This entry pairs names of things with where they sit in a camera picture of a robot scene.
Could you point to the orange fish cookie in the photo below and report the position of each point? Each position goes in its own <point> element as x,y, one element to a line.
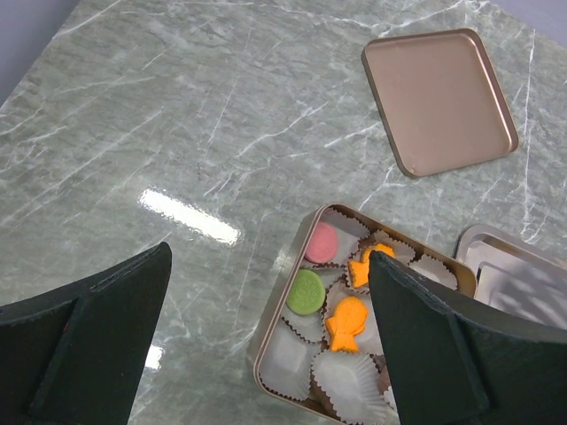
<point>346,323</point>
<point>359,269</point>

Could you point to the green macaron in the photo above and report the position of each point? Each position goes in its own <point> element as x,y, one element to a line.
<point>307,293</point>

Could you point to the rose gold cookie tin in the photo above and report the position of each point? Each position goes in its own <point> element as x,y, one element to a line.
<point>283,310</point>

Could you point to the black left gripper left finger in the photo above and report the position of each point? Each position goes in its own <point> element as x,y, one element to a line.
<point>75,354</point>

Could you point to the pink macaron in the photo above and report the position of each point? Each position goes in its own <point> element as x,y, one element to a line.
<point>323,244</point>

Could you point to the stainless steel tray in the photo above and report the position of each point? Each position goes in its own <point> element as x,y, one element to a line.
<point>513,276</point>

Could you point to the white paper cup liners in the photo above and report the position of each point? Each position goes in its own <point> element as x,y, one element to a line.
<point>345,385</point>

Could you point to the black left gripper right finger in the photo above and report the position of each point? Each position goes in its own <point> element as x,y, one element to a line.
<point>454,360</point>

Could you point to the rose gold tin lid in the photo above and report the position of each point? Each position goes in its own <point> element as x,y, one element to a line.
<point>440,101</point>

